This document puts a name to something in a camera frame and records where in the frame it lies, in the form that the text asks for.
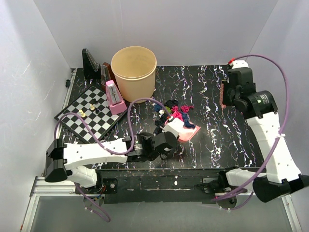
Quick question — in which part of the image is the magenta paper scrap far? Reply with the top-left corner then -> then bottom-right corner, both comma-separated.
181,105 -> 194,113

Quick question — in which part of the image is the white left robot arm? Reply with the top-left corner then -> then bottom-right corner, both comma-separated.
44,131 -> 178,193

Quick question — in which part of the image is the brown metronome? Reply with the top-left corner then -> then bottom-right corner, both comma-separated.
101,62 -> 113,85

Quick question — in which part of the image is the black white chessboard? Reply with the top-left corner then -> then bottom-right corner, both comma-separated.
55,86 -> 126,144

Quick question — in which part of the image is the black paper scrap left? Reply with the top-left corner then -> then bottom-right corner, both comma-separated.
164,100 -> 179,109

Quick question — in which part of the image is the blue paper scrap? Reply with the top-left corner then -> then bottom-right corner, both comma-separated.
154,104 -> 163,113
182,113 -> 196,129

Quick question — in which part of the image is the dark navy paper scrap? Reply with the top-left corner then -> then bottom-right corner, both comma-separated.
153,120 -> 165,136

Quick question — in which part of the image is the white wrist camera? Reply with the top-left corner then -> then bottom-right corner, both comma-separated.
162,117 -> 184,138
227,58 -> 249,69

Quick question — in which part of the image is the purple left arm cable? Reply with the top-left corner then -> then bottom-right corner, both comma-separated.
53,97 -> 174,223

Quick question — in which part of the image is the pink hand brush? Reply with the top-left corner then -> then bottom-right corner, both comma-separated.
220,80 -> 229,109

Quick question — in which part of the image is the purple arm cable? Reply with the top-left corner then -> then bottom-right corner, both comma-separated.
211,54 -> 290,210
53,97 -> 174,223

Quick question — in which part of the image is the white chess piece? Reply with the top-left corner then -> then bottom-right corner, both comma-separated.
79,109 -> 86,118

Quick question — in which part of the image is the pink dustpan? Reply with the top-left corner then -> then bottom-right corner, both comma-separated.
177,126 -> 200,142

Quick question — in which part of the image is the beige plastic bucket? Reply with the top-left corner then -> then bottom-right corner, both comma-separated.
111,46 -> 157,103

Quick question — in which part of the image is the magenta paper scrap left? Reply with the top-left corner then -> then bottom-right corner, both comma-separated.
171,111 -> 183,121

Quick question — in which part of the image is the magenta paper scrap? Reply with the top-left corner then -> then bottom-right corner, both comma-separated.
171,111 -> 183,121
181,105 -> 194,113

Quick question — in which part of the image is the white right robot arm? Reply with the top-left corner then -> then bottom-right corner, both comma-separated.
218,67 -> 309,203

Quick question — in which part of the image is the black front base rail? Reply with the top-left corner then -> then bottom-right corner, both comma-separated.
82,168 -> 225,204

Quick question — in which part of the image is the pink metronome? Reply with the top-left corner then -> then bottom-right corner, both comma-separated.
105,80 -> 127,115

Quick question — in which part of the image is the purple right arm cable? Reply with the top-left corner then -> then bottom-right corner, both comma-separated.
211,54 -> 290,210

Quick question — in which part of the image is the blue paper scrap left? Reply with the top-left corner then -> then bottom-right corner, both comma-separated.
154,104 -> 163,113

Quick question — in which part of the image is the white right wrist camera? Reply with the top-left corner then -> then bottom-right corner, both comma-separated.
227,58 -> 249,69

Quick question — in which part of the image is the blue paper scrap centre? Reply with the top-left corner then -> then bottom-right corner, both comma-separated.
182,113 -> 196,129

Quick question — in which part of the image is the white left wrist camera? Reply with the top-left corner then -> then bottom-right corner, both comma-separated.
162,117 -> 184,138

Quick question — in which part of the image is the black metronome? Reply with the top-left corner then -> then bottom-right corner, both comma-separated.
82,48 -> 101,80

